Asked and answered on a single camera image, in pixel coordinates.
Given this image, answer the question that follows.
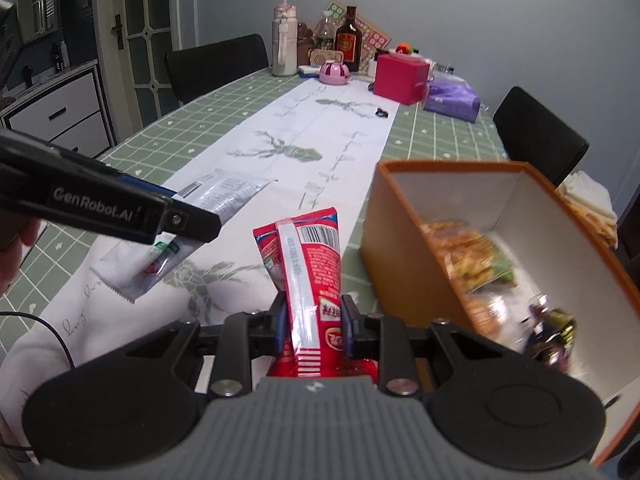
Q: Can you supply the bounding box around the white drawer cabinet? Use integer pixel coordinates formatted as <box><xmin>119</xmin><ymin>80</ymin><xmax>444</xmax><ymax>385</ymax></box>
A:
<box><xmin>0</xmin><ymin>59</ymin><xmax>114</xmax><ymax>162</ymax></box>

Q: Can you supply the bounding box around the black chair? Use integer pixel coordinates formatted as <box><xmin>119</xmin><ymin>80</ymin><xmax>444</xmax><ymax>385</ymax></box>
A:
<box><xmin>164</xmin><ymin>33</ymin><xmax>271</xmax><ymax>106</ymax></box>
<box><xmin>492</xmin><ymin>85</ymin><xmax>590</xmax><ymax>187</ymax></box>

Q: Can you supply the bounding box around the purple tissue pack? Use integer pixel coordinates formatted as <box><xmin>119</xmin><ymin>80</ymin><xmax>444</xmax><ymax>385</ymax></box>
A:
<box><xmin>423</xmin><ymin>76</ymin><xmax>482</xmax><ymax>124</ymax></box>

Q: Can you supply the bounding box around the pink box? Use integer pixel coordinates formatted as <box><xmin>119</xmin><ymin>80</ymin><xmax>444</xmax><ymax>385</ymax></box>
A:
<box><xmin>373</xmin><ymin>53</ymin><xmax>431</xmax><ymax>106</ymax></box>

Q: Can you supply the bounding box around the small wooden speaker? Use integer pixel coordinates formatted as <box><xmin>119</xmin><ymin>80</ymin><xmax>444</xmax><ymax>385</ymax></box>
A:
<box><xmin>306</xmin><ymin>45</ymin><xmax>346</xmax><ymax>69</ymax></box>

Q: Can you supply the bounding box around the dotted sticker card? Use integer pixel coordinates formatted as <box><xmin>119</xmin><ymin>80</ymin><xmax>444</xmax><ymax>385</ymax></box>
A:
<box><xmin>315</xmin><ymin>0</ymin><xmax>394</xmax><ymax>61</ymax></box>

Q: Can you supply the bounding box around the brown bear figure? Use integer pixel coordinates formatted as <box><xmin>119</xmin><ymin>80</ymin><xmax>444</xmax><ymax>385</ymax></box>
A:
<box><xmin>297</xmin><ymin>22</ymin><xmax>316</xmax><ymax>67</ymax></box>

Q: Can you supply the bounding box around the glass panel door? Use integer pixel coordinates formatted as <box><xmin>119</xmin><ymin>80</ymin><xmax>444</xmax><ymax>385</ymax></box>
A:
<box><xmin>96</xmin><ymin>0</ymin><xmax>182</xmax><ymax>132</ymax></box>

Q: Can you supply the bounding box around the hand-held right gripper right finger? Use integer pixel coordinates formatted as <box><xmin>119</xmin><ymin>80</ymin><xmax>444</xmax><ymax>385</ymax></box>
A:
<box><xmin>341</xmin><ymin>294</ymin><xmax>506</xmax><ymax>397</ymax></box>

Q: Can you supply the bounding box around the clear water bottle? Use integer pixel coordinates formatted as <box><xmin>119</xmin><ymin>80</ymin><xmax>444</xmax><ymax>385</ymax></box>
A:
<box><xmin>313</xmin><ymin>9</ymin><xmax>336</xmax><ymax>54</ymax></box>

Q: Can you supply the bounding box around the brown liquor bottle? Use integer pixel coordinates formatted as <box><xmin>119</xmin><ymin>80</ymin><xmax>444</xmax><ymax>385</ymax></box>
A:
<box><xmin>334</xmin><ymin>5</ymin><xmax>362</xmax><ymax>72</ymax></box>

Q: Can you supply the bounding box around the black cable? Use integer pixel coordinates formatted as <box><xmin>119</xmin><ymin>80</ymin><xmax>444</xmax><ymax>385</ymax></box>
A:
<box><xmin>0</xmin><ymin>311</ymin><xmax>77</xmax><ymax>369</ymax></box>

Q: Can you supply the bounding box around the white bottle pink cap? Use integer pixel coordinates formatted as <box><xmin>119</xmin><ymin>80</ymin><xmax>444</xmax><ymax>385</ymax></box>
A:
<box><xmin>271</xmin><ymin>0</ymin><xmax>300</xmax><ymax>77</ymax></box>

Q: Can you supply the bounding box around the waffle packet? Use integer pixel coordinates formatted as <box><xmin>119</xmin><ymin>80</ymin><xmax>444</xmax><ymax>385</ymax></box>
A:
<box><xmin>421</xmin><ymin>216</ymin><xmax>502</xmax><ymax>292</ymax></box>

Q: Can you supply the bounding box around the black chocolate snack packet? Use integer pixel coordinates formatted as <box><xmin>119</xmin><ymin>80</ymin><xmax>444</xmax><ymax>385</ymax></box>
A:
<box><xmin>524</xmin><ymin>306</ymin><xmax>579</xmax><ymax>377</ymax></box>

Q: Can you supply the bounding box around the white folded cloth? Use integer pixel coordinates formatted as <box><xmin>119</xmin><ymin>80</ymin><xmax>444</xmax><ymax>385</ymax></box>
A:
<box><xmin>556</xmin><ymin>170</ymin><xmax>621</xmax><ymax>247</ymax></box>

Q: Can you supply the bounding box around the white printed table runner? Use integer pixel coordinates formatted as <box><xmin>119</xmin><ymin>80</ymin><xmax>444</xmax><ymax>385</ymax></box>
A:
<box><xmin>0</xmin><ymin>77</ymin><xmax>402</xmax><ymax>422</ymax></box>

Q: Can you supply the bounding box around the pink round container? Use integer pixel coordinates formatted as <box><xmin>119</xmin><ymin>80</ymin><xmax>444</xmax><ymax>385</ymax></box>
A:
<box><xmin>318</xmin><ymin>59</ymin><xmax>351</xmax><ymax>86</ymax></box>

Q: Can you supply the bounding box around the orange cardboard box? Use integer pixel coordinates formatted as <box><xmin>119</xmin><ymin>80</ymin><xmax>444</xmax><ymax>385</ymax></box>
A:
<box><xmin>360</xmin><ymin>159</ymin><xmax>640</xmax><ymax>467</ymax></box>

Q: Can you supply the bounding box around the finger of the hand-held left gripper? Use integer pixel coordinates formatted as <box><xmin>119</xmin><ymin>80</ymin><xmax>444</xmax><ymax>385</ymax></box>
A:
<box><xmin>134</xmin><ymin>196</ymin><xmax>223</xmax><ymax>246</ymax></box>
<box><xmin>119</xmin><ymin>171</ymin><xmax>177</xmax><ymax>198</ymax></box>

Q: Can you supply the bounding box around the green checked tablecloth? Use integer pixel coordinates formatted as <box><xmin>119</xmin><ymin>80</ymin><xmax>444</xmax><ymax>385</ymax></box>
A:
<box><xmin>0</xmin><ymin>66</ymin><xmax>512</xmax><ymax>357</ymax></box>

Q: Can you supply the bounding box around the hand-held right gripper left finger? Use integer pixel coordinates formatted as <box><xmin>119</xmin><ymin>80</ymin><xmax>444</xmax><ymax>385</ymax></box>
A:
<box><xmin>125</xmin><ymin>291</ymin><xmax>289</xmax><ymax>397</ymax></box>

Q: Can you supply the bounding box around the red snack packet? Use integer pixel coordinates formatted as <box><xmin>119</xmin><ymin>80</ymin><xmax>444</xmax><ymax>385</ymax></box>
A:
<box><xmin>252</xmin><ymin>206</ymin><xmax>382</xmax><ymax>380</ymax></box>

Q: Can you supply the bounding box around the silver snack packet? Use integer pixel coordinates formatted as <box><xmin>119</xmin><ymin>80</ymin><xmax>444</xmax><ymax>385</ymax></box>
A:
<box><xmin>90</xmin><ymin>169</ymin><xmax>279</xmax><ymax>304</ymax></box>

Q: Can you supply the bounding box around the person's left hand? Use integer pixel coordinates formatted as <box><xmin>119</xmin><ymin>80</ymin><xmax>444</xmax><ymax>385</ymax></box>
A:
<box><xmin>0</xmin><ymin>219</ymin><xmax>41</xmax><ymax>292</ymax></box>

